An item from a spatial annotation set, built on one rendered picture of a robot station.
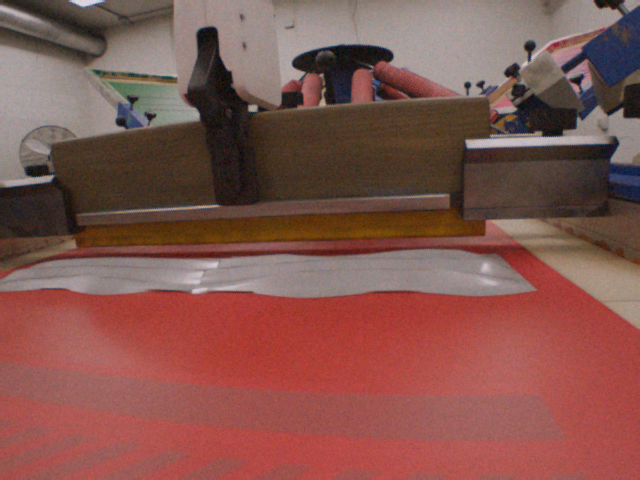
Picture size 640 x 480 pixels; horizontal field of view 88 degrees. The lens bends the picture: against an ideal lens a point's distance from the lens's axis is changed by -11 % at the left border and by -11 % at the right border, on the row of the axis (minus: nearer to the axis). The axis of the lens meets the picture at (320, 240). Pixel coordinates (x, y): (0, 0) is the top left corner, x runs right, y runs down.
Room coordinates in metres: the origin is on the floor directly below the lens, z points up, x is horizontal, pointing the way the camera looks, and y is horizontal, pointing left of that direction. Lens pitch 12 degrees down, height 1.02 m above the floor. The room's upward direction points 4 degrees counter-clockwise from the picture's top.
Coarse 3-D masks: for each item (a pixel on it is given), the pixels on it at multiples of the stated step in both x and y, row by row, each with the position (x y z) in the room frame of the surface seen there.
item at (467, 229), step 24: (96, 240) 0.31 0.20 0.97; (120, 240) 0.31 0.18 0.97; (144, 240) 0.31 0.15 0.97; (168, 240) 0.30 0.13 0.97; (192, 240) 0.30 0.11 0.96; (216, 240) 0.29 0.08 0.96; (240, 240) 0.29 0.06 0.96; (264, 240) 0.29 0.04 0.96; (288, 240) 0.28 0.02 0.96; (312, 240) 0.28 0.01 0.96; (336, 240) 0.28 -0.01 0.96
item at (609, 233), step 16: (608, 208) 0.22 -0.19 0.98; (624, 208) 0.20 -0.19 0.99; (560, 224) 0.28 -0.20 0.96; (576, 224) 0.26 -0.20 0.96; (592, 224) 0.23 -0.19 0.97; (608, 224) 0.21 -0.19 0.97; (624, 224) 0.20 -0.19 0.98; (0, 240) 0.32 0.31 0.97; (16, 240) 0.33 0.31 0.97; (32, 240) 0.35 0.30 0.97; (48, 240) 0.37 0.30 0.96; (64, 240) 0.39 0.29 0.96; (592, 240) 0.23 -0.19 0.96; (608, 240) 0.21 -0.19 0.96; (624, 240) 0.20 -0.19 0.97; (0, 256) 0.31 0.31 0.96; (16, 256) 0.33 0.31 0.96; (624, 256) 0.19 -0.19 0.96
